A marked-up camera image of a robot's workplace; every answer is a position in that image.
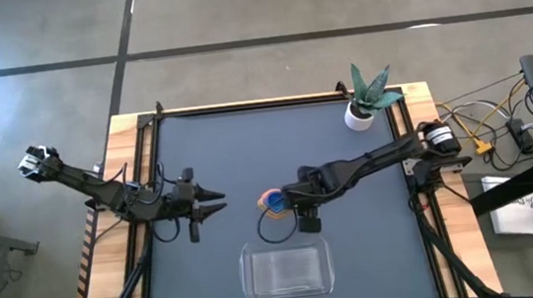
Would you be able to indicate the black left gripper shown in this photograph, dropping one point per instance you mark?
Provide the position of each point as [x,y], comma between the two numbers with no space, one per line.
[185,199]

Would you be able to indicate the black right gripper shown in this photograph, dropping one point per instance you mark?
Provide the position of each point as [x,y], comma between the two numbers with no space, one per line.
[315,186]

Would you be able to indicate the teal blue measuring cup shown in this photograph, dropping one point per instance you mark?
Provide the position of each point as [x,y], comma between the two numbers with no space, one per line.
[276,201]

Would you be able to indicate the orange measuring cup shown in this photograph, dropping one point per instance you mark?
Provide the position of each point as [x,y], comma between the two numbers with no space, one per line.
[273,215]

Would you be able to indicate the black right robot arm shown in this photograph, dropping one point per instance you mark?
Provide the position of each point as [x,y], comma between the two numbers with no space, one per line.
[372,160]

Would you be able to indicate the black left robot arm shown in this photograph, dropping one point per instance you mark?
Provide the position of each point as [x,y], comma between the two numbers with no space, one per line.
[102,191]

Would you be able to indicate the clear plastic basket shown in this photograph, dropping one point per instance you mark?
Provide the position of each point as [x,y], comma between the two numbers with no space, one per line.
[286,271]

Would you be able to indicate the potted plant white pot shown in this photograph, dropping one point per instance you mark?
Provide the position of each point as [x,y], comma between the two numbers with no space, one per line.
[358,119]

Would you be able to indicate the orange black hazard strip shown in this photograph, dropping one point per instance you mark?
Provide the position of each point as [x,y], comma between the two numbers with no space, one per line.
[83,272]

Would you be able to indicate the white paper sheet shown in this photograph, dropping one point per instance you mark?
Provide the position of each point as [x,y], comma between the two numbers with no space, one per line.
[517,217]

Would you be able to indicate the black power strip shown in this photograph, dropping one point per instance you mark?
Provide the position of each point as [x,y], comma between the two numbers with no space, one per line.
[522,134]

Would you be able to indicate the black table frame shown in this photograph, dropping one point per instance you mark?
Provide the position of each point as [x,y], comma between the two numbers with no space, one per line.
[267,103]

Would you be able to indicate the black frame support strut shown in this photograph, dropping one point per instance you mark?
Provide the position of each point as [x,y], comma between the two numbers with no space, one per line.
[449,259]
[128,292]

